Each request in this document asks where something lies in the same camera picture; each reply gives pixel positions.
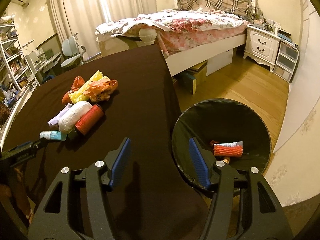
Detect orange foam net sleeve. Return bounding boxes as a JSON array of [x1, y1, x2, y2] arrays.
[[213, 141, 244, 158]]

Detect red cylindrical can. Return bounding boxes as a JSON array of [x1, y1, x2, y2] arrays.
[[75, 104, 104, 135]]

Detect teal white tube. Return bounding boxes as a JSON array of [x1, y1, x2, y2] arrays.
[[40, 131, 67, 141]]

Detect lavender paper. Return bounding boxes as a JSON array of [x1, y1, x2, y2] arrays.
[[47, 103, 73, 128]]

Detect white foam net roll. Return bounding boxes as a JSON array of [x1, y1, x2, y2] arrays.
[[58, 101, 92, 133]]

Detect orange snack wrapper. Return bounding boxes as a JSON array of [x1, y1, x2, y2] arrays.
[[82, 77, 118, 102]]

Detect yellow foam net sleeve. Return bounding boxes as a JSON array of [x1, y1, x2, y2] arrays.
[[69, 70, 109, 104]]

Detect gold labelled small bottle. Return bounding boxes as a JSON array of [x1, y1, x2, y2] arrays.
[[223, 157, 231, 164]]

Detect red plastic bag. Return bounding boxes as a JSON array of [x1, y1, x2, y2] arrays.
[[62, 76, 85, 105]]

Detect black lined trash bin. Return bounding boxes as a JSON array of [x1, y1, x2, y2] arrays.
[[171, 98, 272, 198]]

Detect dark brown tablecloth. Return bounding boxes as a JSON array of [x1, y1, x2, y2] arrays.
[[3, 45, 208, 239]]

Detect white bookshelf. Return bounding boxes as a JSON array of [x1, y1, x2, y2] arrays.
[[1, 15, 39, 128]]

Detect cardboard box under bed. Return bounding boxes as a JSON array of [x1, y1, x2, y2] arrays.
[[181, 60, 208, 94]]

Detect white storage box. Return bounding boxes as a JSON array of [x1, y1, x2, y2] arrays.
[[206, 49, 233, 76]]

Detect white desk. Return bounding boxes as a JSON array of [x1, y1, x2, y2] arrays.
[[25, 52, 62, 85]]

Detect light green desk chair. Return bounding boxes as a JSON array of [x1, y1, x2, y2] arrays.
[[61, 33, 86, 68]]

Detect white nightstand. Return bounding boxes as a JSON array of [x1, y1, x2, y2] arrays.
[[243, 24, 280, 72]]

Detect floral quilt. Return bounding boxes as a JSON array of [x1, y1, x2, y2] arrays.
[[95, 9, 248, 57]]

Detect plastic drawer unit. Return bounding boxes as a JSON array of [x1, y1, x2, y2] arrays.
[[273, 39, 300, 83]]

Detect beige curtains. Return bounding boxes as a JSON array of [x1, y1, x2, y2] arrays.
[[49, 0, 157, 57]]

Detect white bed frame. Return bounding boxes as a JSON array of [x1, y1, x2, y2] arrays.
[[97, 27, 249, 77]]

